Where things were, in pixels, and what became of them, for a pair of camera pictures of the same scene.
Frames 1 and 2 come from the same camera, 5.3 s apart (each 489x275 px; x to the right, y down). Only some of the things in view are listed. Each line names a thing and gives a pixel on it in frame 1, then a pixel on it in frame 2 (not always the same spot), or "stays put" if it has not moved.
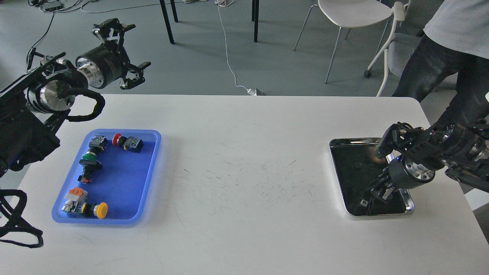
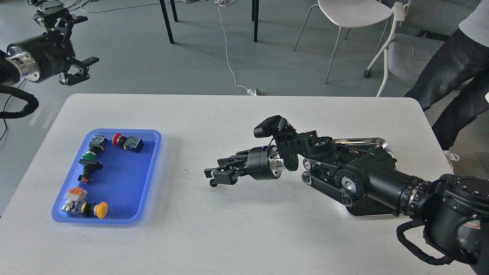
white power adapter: (252, 92) stays put
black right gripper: (403, 175) → (263, 163)
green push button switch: (97, 143) stays put
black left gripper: (103, 65) → (41, 57)
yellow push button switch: (100, 210) stays put
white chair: (345, 13) stays put
